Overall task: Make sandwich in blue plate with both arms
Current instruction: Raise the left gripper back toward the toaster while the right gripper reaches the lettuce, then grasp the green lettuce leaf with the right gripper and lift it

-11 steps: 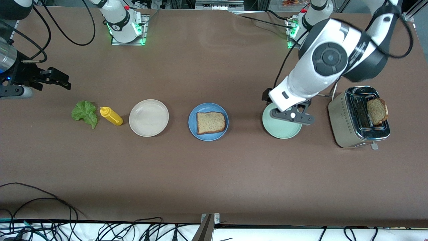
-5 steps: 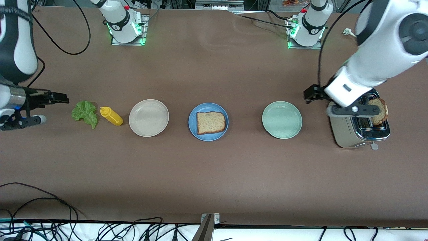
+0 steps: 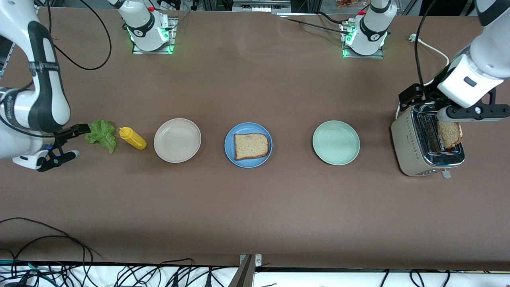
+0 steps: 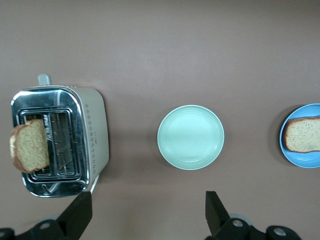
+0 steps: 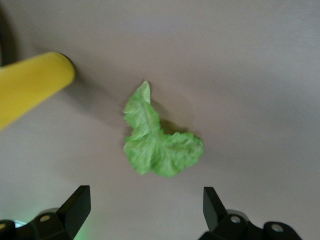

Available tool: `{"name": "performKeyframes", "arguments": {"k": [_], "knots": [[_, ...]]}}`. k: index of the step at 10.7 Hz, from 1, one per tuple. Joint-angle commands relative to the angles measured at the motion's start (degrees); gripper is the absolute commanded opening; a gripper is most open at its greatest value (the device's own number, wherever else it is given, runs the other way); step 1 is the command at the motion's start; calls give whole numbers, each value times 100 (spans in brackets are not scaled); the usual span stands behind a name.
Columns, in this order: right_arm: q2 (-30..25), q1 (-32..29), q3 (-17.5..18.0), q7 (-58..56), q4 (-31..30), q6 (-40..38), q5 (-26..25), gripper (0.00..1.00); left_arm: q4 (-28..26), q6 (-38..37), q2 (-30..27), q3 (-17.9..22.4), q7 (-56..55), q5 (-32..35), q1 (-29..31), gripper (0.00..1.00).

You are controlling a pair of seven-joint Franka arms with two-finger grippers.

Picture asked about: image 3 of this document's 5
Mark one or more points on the green lettuce leaf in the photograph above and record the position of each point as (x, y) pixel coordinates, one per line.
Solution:
(101, 134)

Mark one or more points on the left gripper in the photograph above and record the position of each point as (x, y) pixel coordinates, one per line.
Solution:
(416, 94)

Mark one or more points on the orange snack bag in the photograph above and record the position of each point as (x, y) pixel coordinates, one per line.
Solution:
(348, 3)

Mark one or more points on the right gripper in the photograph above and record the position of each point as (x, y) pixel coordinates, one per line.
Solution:
(63, 134)

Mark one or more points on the cream white plate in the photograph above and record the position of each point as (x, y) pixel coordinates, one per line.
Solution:
(177, 140)

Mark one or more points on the aluminium frame post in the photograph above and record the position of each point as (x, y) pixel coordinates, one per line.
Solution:
(243, 277)

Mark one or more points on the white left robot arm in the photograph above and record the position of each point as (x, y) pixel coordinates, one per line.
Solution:
(372, 28)

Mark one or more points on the small silver bracket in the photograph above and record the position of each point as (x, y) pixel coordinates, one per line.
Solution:
(258, 260)

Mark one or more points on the pale green plate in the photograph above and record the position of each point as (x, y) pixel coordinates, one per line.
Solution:
(336, 143)

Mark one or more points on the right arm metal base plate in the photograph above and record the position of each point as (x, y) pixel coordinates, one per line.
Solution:
(173, 36)

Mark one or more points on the brown bread slice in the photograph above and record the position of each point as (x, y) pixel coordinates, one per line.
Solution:
(251, 146)
(450, 134)

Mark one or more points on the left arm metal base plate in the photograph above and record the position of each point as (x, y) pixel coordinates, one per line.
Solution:
(360, 56)

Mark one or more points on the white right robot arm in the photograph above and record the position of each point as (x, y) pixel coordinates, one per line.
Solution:
(16, 111)

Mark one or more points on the blue plate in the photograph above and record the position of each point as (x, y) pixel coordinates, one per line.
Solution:
(248, 128)

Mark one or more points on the beige chrome toaster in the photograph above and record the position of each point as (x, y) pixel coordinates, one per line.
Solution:
(406, 143)

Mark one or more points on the yellow squeeze bottle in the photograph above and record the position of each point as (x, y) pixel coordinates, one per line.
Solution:
(133, 138)

